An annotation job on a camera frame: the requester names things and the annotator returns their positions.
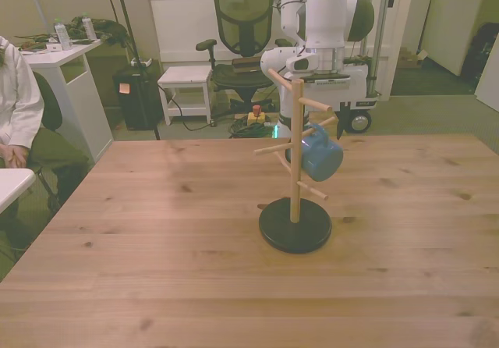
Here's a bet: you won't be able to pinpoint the black cable on robot arm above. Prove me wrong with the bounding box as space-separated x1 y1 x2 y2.
272 0 310 14

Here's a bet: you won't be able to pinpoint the small white side table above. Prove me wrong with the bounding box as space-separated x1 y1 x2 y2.
0 167 37 213

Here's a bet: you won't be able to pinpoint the white wooden stool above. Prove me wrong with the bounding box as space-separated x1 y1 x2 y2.
157 66 214 126

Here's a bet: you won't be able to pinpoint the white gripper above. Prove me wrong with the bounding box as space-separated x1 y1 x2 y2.
303 65 370 139

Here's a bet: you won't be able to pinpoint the seated person in white shirt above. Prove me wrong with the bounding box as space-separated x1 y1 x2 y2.
0 35 91 224

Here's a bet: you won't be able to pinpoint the dark chair of person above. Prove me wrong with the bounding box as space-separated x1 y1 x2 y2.
33 70 64 212

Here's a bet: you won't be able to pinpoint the black mesh office chair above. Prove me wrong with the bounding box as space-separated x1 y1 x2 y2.
196 0 292 125

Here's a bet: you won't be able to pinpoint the camouflage cloth pile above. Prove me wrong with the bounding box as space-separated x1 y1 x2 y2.
64 16 129 47

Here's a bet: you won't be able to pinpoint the black box with orange note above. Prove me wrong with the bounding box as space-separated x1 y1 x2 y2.
112 69 163 131

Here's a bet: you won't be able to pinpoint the aluminium frame post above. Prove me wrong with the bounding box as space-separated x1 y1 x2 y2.
365 0 392 96

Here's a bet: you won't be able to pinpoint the black bag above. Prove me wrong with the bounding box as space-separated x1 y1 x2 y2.
462 22 499 87

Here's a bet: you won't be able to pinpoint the person left hand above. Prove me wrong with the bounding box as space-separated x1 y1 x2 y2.
5 144 30 169

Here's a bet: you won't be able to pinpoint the black coiled floor cables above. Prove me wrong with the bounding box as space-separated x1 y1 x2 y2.
228 115 274 140

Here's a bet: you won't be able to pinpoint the blue enamel mug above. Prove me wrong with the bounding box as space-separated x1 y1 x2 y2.
285 123 345 183

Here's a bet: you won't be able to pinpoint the white desk cabinet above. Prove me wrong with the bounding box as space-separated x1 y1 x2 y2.
19 38 115 162

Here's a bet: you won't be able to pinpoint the clear plastic bottle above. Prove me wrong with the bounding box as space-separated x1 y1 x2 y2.
53 17 73 51
80 13 97 41

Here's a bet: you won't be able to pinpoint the white wheeled cart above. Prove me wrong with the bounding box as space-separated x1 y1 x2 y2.
345 53 379 135

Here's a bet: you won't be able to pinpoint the narrow white board panel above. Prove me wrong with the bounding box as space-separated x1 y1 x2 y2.
474 37 499 113

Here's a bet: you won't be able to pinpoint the yellow emergency stop button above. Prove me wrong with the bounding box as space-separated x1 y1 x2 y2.
246 105 267 127

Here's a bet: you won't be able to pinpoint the wooden mug tree black base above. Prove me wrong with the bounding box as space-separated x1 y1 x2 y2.
253 68 333 254

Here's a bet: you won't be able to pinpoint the cardboard box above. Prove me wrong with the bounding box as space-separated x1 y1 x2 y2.
397 47 429 69

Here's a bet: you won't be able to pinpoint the brown box on chair seat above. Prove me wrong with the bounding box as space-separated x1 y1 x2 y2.
232 56 263 74

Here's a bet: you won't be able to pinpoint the large white board panel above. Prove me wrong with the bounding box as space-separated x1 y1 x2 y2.
409 0 475 78

